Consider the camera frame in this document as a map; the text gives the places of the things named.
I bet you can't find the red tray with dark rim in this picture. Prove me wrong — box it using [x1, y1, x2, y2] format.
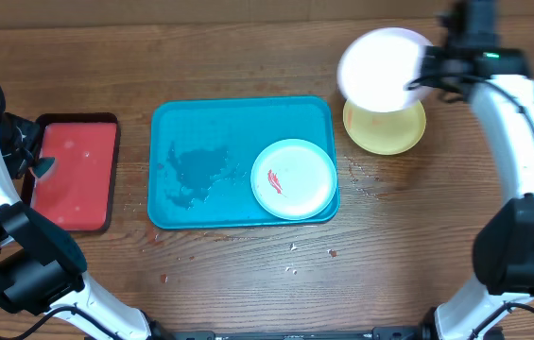
[21, 112, 121, 233]

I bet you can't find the light blue plate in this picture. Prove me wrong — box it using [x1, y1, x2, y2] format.
[250, 139, 337, 221]

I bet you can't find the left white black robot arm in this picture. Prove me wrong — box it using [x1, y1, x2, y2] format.
[0, 85, 170, 339]

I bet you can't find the teal plastic tray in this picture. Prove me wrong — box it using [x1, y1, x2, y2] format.
[147, 96, 336, 230]

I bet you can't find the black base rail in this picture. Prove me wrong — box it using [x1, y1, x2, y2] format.
[173, 326, 438, 340]

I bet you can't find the white plate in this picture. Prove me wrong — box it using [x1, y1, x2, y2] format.
[337, 27, 432, 112]

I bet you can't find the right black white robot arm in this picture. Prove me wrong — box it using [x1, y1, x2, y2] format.
[407, 0, 534, 339]

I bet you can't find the dark green sponge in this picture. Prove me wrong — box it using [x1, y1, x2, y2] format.
[31, 157, 56, 179]

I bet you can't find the yellow-green plate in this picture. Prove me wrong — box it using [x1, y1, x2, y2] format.
[343, 100, 426, 156]

